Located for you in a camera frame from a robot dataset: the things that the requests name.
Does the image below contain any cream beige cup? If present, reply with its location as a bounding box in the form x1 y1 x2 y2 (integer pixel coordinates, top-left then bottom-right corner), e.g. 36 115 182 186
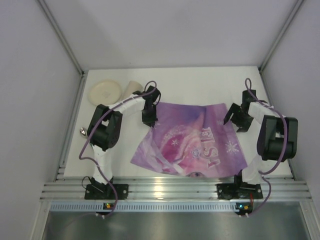
121 80 143 100

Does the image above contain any purple Elsa placemat cloth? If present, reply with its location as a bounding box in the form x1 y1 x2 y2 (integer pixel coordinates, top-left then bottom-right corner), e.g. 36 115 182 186
130 102 248 178

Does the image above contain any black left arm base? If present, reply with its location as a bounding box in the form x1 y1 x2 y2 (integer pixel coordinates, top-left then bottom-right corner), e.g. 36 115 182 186
84 184 129 200

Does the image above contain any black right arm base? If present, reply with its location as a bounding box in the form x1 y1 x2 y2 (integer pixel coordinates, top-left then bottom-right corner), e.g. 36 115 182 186
216 183 263 200

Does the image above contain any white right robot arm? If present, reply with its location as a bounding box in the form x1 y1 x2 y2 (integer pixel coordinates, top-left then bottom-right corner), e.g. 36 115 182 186
223 90 299 185

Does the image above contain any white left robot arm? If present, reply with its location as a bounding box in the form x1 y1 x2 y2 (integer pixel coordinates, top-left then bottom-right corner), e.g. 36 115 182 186
79 85 161 185

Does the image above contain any cream round plate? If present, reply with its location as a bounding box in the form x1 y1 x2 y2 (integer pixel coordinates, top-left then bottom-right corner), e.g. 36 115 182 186
88 79 122 106

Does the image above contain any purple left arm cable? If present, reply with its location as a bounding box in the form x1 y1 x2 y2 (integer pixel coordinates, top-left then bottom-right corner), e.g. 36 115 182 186
78 80 160 218

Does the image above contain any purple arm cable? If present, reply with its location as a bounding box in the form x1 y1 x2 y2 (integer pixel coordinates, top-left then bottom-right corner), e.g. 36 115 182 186
244 77 288 218
78 80 160 218

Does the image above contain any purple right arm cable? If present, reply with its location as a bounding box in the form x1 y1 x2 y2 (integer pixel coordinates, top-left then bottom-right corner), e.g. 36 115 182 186
244 77 288 218

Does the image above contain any silver spoon green handle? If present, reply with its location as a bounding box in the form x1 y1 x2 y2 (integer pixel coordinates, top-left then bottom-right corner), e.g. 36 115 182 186
79 127 88 138

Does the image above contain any aluminium front rail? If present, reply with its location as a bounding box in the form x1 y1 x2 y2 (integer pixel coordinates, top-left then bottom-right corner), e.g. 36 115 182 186
40 177 312 202

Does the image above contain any left aluminium frame post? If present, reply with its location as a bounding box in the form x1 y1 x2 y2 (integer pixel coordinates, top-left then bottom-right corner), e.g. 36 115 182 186
35 0 85 76

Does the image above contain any aluminium frame post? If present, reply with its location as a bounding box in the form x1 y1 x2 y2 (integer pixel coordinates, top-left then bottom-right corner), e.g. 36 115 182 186
35 0 85 76
258 0 306 74

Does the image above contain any right aluminium frame post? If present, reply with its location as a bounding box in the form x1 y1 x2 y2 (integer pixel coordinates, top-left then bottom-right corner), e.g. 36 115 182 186
258 0 306 74

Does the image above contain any slotted grey cable duct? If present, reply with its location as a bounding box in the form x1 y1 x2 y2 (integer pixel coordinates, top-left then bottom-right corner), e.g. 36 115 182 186
50 201 251 213

